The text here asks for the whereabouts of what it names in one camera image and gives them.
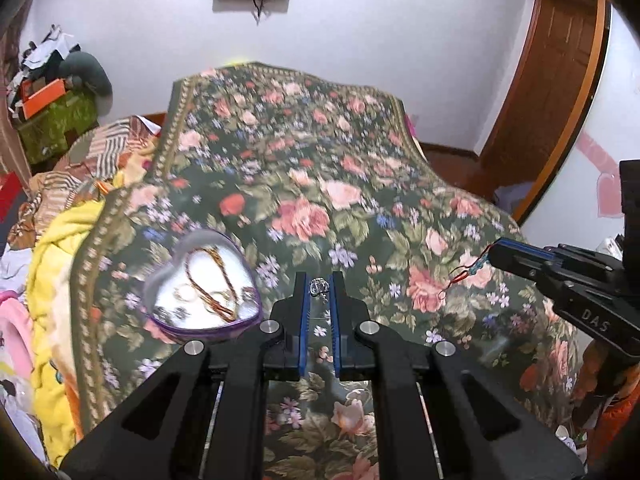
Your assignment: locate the thin red string bracelet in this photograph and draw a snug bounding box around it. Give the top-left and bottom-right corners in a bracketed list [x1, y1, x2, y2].
[446, 246, 497, 294]

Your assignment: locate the red gold braided bracelet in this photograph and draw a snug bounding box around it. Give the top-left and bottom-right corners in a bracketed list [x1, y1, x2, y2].
[184, 246, 241, 324]

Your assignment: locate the small silver earring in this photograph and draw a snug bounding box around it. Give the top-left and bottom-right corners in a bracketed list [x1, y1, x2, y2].
[309, 278, 331, 304]

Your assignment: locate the purple heart-shaped jewelry box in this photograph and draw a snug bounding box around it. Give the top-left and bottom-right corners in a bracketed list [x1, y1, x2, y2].
[141, 229, 264, 341]

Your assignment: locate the yellow blanket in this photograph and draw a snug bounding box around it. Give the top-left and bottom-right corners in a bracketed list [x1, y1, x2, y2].
[26, 200, 103, 466]

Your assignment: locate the brown wooden door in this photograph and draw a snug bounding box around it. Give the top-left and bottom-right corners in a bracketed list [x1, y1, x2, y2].
[480, 0, 608, 223]

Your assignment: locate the pink plush toy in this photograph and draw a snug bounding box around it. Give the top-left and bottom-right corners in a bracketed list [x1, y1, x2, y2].
[0, 290, 35, 379]

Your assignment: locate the dark floral bedspread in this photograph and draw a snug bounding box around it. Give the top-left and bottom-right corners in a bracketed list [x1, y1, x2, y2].
[69, 62, 582, 480]

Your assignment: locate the red and grey box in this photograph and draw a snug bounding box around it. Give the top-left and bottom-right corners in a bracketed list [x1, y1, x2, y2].
[0, 172, 24, 221]

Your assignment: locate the striped patchwork quilt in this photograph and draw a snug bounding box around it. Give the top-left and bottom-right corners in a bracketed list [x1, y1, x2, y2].
[8, 116, 160, 249]

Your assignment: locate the green cardboard box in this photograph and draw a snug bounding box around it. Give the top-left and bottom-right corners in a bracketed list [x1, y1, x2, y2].
[15, 90, 98, 165]

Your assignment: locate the orange shoe box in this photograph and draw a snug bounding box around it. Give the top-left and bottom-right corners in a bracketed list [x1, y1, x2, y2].
[23, 78, 66, 119]

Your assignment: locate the grey plush cushion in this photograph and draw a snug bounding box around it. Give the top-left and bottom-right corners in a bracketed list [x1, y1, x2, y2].
[58, 51, 113, 96]

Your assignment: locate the striped pink curtain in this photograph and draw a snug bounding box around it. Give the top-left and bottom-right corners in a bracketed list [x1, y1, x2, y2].
[0, 0, 32, 190]

